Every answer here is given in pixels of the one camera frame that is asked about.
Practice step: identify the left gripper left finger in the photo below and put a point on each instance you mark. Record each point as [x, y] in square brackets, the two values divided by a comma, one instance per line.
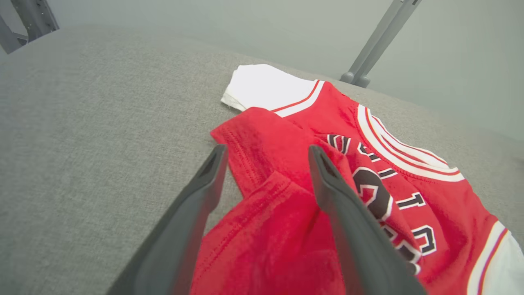
[172, 246]

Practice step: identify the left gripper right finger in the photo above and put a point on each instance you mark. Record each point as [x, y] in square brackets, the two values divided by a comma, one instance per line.
[360, 246]

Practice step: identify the red white basketball jersey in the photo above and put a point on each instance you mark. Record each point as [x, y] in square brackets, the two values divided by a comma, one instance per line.
[278, 246]

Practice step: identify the grey fabric sofa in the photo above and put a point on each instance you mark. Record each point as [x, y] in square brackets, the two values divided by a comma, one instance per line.
[82, 143]

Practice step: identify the grey partition post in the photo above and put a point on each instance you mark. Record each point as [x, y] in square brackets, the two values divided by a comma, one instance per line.
[380, 37]

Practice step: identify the dark grey metal frame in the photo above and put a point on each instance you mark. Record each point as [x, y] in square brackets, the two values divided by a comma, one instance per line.
[35, 16]

